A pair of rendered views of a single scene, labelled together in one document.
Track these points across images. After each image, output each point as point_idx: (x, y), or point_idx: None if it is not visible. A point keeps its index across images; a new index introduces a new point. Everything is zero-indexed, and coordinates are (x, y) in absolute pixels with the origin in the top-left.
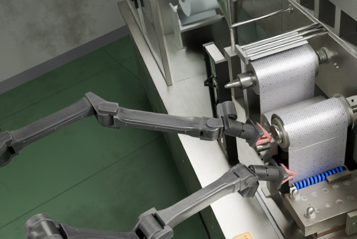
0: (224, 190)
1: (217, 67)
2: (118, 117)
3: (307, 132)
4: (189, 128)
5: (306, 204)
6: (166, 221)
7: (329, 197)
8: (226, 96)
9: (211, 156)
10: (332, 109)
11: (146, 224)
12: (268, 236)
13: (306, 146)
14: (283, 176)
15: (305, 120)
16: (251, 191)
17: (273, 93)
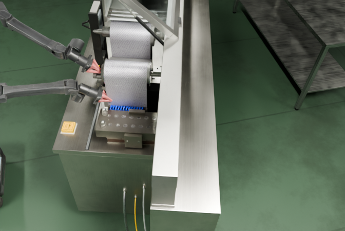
0: (52, 90)
1: (89, 16)
2: (8, 23)
3: (117, 76)
4: (45, 45)
5: (107, 119)
6: (4, 92)
7: (122, 120)
8: (96, 38)
9: (91, 74)
10: (139, 69)
11: None
12: (84, 129)
13: (117, 84)
14: (97, 97)
15: (119, 68)
16: (76, 98)
17: (120, 46)
